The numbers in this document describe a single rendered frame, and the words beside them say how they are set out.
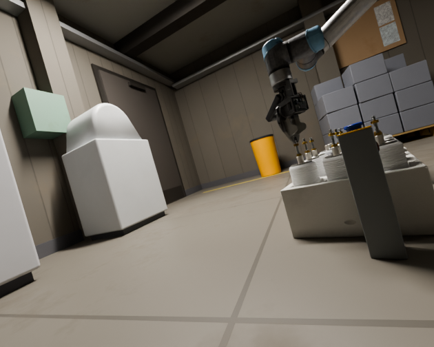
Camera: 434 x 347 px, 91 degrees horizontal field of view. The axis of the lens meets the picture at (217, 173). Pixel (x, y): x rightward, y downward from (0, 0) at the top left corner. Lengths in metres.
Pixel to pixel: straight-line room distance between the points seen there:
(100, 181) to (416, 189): 1.96
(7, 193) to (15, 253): 0.32
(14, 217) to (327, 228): 1.53
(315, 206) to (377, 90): 2.78
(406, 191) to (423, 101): 2.89
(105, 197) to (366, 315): 1.87
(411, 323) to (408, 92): 3.20
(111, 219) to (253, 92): 3.48
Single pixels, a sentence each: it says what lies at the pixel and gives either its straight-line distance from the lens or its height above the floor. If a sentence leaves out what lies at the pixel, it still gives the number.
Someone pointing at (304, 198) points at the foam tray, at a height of 0.14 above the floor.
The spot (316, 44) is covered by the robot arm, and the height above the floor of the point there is 0.61.
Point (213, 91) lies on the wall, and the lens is 4.79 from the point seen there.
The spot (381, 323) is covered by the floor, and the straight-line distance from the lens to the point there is 0.50.
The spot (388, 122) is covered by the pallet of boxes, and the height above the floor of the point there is 0.31.
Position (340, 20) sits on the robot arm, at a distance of 1.01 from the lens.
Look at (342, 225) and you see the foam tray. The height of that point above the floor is 0.04.
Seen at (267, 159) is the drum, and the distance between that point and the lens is 3.53.
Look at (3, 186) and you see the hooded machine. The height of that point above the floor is 0.55.
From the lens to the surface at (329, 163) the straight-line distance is 0.78.
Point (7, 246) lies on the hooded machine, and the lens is 1.59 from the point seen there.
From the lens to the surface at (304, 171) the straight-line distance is 0.79.
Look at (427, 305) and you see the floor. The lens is 0.54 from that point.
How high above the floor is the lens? 0.31
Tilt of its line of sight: 1 degrees down
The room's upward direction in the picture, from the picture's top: 16 degrees counter-clockwise
